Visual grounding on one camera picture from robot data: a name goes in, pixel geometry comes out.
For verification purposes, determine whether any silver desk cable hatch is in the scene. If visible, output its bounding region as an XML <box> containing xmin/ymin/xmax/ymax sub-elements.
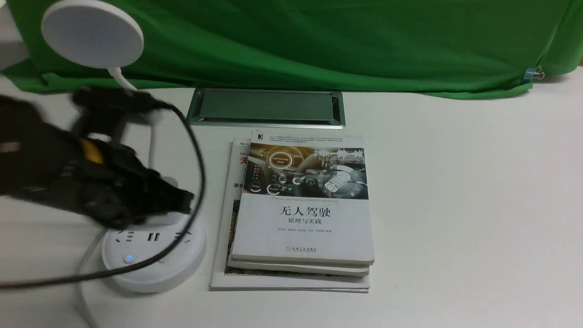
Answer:
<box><xmin>187</xmin><ymin>87</ymin><xmax>346</xmax><ymax>129</ymax></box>

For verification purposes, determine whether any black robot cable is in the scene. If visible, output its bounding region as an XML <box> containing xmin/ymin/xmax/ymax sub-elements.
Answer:
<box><xmin>0</xmin><ymin>102</ymin><xmax>206</xmax><ymax>290</ymax></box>

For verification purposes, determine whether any bottom large white book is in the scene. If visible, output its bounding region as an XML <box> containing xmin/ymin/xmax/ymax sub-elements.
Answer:
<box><xmin>210</xmin><ymin>138</ymin><xmax>371</xmax><ymax>293</ymax></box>

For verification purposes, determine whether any top white book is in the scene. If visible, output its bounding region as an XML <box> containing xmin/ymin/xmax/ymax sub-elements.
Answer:
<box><xmin>231</xmin><ymin>130</ymin><xmax>375</xmax><ymax>266</ymax></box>

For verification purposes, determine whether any white lamp power cable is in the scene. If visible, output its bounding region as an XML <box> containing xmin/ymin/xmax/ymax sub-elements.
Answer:
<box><xmin>75</xmin><ymin>230</ymin><xmax>107</xmax><ymax>328</ymax></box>

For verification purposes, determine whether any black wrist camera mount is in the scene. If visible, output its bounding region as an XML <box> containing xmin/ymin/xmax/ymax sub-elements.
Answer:
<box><xmin>71</xmin><ymin>87</ymin><xmax>171</xmax><ymax>141</ymax></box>

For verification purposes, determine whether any middle white book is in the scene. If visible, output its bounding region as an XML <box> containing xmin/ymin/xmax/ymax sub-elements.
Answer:
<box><xmin>226</xmin><ymin>257</ymin><xmax>370</xmax><ymax>277</ymax></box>

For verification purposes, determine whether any blue binder clip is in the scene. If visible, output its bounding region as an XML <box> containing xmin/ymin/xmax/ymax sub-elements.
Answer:
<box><xmin>522</xmin><ymin>66</ymin><xmax>545</xmax><ymax>84</ymax></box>

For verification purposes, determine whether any white desk lamp with socket base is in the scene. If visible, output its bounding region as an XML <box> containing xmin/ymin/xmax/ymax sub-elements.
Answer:
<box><xmin>41</xmin><ymin>0</ymin><xmax>206</xmax><ymax>293</ymax></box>

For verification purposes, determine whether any green backdrop cloth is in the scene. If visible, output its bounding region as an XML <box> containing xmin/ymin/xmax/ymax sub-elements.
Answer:
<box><xmin>2</xmin><ymin>0</ymin><xmax>583</xmax><ymax>100</ymax></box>

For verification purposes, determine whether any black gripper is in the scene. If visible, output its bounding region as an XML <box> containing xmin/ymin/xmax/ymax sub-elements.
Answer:
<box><xmin>1</xmin><ymin>96</ymin><xmax>194</xmax><ymax>229</ymax></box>

